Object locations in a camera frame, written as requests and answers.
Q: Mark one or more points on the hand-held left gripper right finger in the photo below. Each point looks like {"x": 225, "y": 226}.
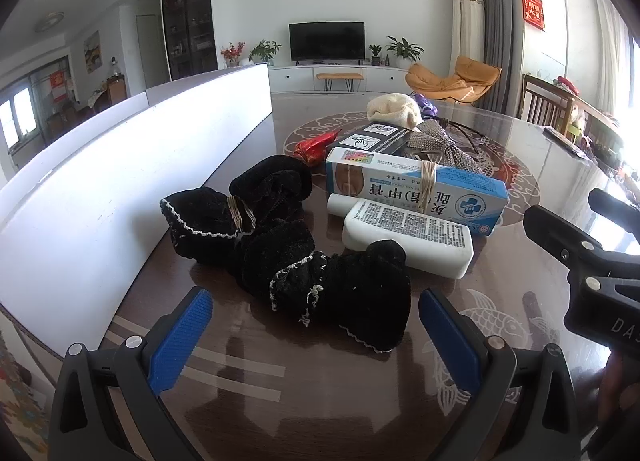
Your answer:
{"x": 450, "y": 341}

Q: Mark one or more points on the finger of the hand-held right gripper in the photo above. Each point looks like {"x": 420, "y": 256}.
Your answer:
{"x": 615, "y": 213}
{"x": 555, "y": 236}

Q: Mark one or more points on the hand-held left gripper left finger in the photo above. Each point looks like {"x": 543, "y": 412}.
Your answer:
{"x": 182, "y": 336}

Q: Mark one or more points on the black velvet lace-trimmed bundle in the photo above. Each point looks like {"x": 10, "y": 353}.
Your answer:
{"x": 360, "y": 291}
{"x": 275, "y": 186}

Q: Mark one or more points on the silver rhinestone bow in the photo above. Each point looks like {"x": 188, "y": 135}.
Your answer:
{"x": 450, "y": 151}

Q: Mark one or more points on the brown patterned glass desktop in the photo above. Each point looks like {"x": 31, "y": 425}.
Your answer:
{"x": 350, "y": 391}

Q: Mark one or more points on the white plastic bottle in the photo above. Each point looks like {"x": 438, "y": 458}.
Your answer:
{"x": 400, "y": 236}

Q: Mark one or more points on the wooden chair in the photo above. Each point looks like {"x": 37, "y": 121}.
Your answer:
{"x": 547, "y": 106}

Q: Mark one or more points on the white sheer curtain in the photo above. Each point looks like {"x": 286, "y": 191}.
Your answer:
{"x": 615, "y": 56}

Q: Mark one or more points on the large white board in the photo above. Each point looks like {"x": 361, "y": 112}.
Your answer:
{"x": 125, "y": 181}

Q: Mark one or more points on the blue and white medicine box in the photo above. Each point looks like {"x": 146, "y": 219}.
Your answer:
{"x": 380, "y": 181}

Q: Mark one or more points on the orange lounge chair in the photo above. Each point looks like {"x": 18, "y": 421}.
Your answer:
{"x": 475, "y": 73}

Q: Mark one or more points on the purple toy figure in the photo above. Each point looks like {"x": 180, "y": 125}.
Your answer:
{"x": 425, "y": 103}

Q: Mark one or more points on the black box with white labels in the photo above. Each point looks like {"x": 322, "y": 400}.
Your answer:
{"x": 385, "y": 143}

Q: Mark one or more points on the cream knitted cloth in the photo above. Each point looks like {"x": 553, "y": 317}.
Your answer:
{"x": 395, "y": 111}

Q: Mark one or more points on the cream covered standing air conditioner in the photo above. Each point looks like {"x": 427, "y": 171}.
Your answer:
{"x": 467, "y": 26}

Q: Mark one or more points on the red foil package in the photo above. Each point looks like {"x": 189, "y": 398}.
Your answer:
{"x": 315, "y": 148}

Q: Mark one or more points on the large leafy potted plant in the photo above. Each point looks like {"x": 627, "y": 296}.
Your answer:
{"x": 405, "y": 51}

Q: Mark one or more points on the grey curtain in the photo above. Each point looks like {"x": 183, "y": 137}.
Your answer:
{"x": 495, "y": 1}

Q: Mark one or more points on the small potted plant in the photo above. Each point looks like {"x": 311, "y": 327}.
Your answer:
{"x": 375, "y": 53}

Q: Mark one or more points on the orange bench with metal legs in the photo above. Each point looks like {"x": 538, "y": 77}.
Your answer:
{"x": 340, "y": 76}

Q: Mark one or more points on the red door poster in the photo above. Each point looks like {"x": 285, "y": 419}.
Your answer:
{"x": 59, "y": 86}

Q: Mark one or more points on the white television cabinet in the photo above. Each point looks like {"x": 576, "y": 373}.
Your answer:
{"x": 295, "y": 78}

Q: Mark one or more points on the red flower arrangement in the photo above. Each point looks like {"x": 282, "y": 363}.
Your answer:
{"x": 232, "y": 53}

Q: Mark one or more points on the bushy green potted plant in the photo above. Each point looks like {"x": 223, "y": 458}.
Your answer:
{"x": 265, "y": 51}

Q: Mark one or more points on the black television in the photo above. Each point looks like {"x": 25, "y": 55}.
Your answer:
{"x": 327, "y": 41}

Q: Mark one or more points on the dark glass display cabinet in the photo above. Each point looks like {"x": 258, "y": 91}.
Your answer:
{"x": 190, "y": 16}

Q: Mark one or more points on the round ceiling lamp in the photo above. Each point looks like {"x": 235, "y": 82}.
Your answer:
{"x": 49, "y": 22}

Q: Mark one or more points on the red wall hanging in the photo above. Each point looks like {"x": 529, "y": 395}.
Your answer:
{"x": 532, "y": 8}

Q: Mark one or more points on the framed wall painting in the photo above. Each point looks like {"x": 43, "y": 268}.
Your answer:
{"x": 92, "y": 51}

